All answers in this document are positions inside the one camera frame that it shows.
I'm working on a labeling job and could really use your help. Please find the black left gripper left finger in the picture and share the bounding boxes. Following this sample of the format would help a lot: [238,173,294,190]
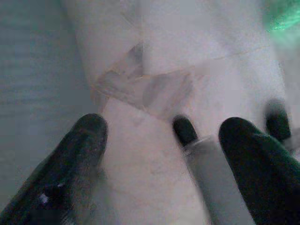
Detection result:
[0,113,109,225]

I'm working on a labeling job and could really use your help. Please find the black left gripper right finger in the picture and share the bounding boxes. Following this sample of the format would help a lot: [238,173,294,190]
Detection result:
[218,117,300,225]

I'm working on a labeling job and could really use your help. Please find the robot left leg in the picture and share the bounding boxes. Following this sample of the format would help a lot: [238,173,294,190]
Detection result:
[172,114,256,225]

